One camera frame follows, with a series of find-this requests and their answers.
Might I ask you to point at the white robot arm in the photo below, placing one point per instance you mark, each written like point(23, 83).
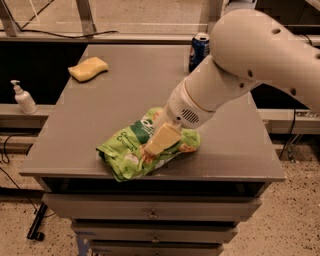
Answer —
point(247, 48)

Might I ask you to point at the yellow sponge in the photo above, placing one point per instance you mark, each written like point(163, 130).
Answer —
point(88, 69)

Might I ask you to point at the blue pepsi can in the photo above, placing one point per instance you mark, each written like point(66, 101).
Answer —
point(199, 50)

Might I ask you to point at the drawer knob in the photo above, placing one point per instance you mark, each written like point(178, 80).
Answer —
point(155, 240)
point(153, 215)

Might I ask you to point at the green rice chip bag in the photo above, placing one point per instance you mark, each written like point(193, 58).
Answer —
point(124, 151)

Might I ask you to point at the grey drawer cabinet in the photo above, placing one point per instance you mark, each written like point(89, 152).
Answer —
point(200, 197)

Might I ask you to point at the white pump bottle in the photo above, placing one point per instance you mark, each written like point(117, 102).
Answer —
point(23, 98)

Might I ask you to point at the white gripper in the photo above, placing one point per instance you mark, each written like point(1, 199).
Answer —
point(182, 107)

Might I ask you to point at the top drawer knob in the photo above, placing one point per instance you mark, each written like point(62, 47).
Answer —
point(153, 215)

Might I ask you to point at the black metal floor bracket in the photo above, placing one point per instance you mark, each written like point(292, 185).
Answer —
point(34, 233)

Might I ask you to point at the middle drawer knob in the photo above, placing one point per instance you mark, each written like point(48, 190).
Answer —
point(155, 240)

